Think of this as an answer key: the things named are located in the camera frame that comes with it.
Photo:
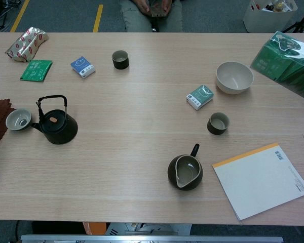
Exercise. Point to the dark olive ceramic cup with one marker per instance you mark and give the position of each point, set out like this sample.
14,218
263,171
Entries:
216,130
120,65

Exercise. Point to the black cast iron teapot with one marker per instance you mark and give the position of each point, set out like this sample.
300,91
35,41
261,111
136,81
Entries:
58,129

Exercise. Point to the robot base chassis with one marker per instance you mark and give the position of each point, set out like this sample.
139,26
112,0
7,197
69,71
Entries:
147,229

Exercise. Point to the green tissue pack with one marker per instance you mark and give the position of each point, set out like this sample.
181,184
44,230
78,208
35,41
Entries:
200,97

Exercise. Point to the dark ceramic pouring pitcher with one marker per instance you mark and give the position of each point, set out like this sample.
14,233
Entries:
172,174

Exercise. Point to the beige ceramic bowl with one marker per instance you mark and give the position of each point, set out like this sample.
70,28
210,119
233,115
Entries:
233,87

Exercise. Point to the blue tissue pack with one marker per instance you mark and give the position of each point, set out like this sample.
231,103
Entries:
81,66

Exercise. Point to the seated person grey trousers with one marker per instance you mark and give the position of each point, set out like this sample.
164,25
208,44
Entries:
136,20

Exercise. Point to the brown handheld device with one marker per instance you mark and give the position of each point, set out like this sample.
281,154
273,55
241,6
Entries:
158,11

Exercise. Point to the orange object under table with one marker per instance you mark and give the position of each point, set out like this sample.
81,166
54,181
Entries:
92,229

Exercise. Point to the white notepad orange strip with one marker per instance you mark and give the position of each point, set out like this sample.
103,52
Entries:
261,182

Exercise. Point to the green tea sachet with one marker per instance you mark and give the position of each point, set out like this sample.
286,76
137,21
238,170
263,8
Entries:
35,71

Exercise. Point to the small pale shallow teacup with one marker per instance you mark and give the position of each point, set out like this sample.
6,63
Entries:
14,119

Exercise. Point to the large green tea package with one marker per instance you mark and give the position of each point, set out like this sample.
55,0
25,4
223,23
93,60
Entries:
281,68

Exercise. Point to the gold red foil bag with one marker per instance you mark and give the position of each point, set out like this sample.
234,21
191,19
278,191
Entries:
25,45

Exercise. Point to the white storage bin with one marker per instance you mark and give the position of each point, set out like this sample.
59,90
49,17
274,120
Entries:
266,21

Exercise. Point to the black tripod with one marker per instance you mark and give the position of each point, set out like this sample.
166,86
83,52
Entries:
297,25

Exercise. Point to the aluminium rail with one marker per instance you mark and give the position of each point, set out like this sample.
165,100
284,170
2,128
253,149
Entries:
152,239

